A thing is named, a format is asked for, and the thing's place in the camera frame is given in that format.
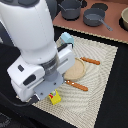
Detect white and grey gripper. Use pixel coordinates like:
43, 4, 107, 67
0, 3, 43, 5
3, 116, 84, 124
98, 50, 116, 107
7, 43, 75, 102

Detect yellow box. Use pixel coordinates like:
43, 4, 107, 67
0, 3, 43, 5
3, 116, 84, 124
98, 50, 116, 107
49, 90, 61, 105

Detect black cable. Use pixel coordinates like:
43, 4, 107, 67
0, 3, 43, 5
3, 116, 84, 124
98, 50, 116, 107
0, 91, 39, 108

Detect beige woven placemat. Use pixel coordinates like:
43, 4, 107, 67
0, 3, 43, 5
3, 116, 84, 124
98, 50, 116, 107
35, 36, 117, 128

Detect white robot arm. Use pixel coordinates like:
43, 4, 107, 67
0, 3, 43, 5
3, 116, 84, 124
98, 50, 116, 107
0, 0, 75, 102

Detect light blue cup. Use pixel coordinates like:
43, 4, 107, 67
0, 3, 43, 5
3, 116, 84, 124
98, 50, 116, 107
60, 32, 74, 45

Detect beige bowl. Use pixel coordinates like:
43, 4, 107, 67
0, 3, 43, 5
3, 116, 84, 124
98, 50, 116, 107
121, 7, 128, 30

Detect fork with wooden handle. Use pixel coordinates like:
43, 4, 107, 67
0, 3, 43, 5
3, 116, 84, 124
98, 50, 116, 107
65, 80, 88, 91

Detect round wooden plate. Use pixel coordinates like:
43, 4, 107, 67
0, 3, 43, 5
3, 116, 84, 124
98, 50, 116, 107
64, 58, 86, 81

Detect black stove burner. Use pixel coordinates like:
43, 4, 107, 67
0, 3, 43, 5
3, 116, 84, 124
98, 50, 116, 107
91, 3, 108, 11

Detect dark grey frying pan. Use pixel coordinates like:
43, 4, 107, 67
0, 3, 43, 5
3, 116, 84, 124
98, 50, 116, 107
83, 8, 112, 31

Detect dark grey pot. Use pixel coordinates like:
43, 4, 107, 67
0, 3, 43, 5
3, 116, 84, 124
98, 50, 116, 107
59, 0, 82, 20

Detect knife with wooden handle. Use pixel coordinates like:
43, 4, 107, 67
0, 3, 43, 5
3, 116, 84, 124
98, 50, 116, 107
80, 57, 100, 65

